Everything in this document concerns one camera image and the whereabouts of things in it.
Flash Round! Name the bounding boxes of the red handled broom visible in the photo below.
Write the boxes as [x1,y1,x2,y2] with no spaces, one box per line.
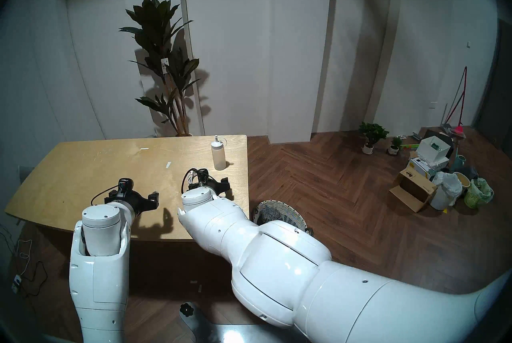
[440,66,468,137]

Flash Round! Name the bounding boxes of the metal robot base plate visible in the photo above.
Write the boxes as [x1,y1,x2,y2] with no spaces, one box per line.
[179,301,312,343]

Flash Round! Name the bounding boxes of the cream bucket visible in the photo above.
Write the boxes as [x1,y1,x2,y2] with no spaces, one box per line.
[453,172,472,191]

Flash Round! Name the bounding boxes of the light wooden table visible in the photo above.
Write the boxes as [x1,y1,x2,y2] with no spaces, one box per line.
[5,135,250,243]

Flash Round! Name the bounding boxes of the grey fluffy plush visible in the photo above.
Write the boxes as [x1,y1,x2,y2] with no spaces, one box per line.
[260,205,286,225]

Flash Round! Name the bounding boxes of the tangled floor cables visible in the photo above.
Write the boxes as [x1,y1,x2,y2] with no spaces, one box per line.
[0,222,48,299]

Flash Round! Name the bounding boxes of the brown cardboard box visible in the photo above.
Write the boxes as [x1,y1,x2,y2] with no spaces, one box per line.
[389,169,437,213]

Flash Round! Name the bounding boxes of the tall dark leafy plant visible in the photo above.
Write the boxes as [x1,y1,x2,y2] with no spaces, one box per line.
[119,0,200,137]

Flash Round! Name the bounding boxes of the white squeeze bottle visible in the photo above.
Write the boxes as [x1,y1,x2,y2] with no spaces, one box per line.
[211,135,227,171]

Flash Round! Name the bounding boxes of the white woven basket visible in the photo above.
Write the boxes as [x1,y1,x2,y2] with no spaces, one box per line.
[254,200,314,237]

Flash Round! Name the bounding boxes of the white box yellow label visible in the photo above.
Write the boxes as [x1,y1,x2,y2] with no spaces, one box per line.
[407,158,448,179]

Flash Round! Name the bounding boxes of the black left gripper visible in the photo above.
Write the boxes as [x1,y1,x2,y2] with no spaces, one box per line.
[105,191,160,221]

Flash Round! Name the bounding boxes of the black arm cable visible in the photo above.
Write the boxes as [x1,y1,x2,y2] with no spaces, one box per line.
[91,185,120,207]
[182,168,200,193]

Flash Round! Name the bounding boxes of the bushy small potted plant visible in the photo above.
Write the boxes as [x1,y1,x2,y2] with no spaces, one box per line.
[358,122,389,155]

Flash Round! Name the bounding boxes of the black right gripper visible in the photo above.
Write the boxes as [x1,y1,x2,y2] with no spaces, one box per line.
[200,177,232,199]

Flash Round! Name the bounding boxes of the white bin with bag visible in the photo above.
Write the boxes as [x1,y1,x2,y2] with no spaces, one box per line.
[430,171,462,211]

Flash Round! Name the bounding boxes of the white open box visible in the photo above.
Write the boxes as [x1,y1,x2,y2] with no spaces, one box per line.
[416,136,450,163]

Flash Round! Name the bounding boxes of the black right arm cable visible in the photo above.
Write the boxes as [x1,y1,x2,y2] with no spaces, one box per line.
[182,168,200,193]

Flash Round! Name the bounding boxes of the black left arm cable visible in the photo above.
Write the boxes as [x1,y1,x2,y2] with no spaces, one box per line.
[91,185,120,207]

